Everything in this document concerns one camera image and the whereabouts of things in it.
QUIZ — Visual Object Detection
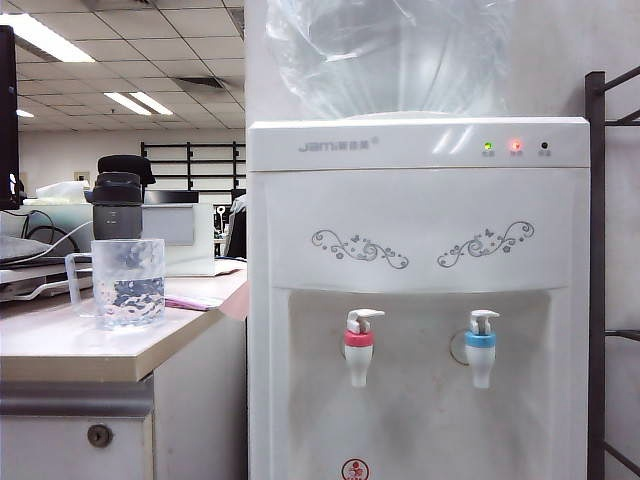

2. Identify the red hot water tap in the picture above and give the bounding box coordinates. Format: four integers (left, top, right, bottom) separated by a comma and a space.
342, 308, 387, 389

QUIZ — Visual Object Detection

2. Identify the clear plastic mug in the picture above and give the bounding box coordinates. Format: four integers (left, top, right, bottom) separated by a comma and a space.
65, 237, 167, 332

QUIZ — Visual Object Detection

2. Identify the white water dispenser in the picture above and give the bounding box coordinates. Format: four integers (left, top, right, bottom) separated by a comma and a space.
246, 115, 592, 480

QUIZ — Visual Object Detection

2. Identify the white desk partition box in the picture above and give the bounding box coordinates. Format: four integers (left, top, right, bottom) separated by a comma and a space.
141, 201, 217, 278

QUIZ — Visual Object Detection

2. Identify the blue cold water tap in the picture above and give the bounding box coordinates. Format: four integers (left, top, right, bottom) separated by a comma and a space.
464, 308, 501, 391

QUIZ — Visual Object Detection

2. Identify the plastic-wrapped water jug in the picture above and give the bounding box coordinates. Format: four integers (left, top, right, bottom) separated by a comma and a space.
264, 0, 516, 121

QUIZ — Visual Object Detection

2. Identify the white desk drawer cabinet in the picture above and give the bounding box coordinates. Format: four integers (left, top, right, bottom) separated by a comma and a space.
0, 314, 249, 480

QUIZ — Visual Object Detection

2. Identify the office chair with jacket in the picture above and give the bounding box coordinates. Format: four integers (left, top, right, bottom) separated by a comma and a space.
226, 188, 249, 260

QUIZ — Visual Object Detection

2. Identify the pink paper sheet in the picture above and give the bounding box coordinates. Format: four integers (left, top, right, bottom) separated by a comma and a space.
163, 294, 225, 313

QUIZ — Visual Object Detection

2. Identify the black flat screen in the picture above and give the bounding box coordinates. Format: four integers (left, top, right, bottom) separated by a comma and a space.
143, 189, 200, 205

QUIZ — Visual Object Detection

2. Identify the ceiling air vent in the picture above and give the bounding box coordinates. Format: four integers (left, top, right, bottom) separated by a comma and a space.
174, 75, 232, 93

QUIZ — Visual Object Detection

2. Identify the dark grey sports bottle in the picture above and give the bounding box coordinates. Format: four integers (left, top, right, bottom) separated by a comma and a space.
83, 171, 145, 242

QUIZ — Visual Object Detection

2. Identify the black chair headrest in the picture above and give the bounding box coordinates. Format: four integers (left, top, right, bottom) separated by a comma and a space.
97, 154, 157, 187

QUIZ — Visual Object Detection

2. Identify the double tube ceiling light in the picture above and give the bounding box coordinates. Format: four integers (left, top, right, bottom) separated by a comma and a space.
103, 91, 174, 117

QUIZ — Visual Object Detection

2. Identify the white tissue box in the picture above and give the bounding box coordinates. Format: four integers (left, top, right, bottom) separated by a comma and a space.
34, 180, 95, 206

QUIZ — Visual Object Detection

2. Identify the black metal rack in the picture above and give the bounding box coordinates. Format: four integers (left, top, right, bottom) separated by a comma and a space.
584, 64, 640, 480

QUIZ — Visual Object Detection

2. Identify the white laptop stand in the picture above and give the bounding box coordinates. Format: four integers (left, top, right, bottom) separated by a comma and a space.
0, 264, 95, 303

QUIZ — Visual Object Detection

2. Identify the grey laptop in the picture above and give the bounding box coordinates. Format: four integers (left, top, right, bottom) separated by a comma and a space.
0, 234, 69, 267

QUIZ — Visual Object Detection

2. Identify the black computer monitor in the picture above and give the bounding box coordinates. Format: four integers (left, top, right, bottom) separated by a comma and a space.
0, 25, 21, 211

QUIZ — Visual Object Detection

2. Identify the long ceiling light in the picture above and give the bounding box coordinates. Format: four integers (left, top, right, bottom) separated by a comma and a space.
0, 13, 96, 64

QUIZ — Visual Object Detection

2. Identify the black wall shelving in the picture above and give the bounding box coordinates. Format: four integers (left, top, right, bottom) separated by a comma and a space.
140, 140, 248, 192

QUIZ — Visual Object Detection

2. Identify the black desk cable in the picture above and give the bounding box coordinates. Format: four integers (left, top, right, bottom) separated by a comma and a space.
23, 209, 82, 257

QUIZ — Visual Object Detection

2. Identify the white desk cable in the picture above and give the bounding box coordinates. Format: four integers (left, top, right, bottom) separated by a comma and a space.
27, 219, 95, 261

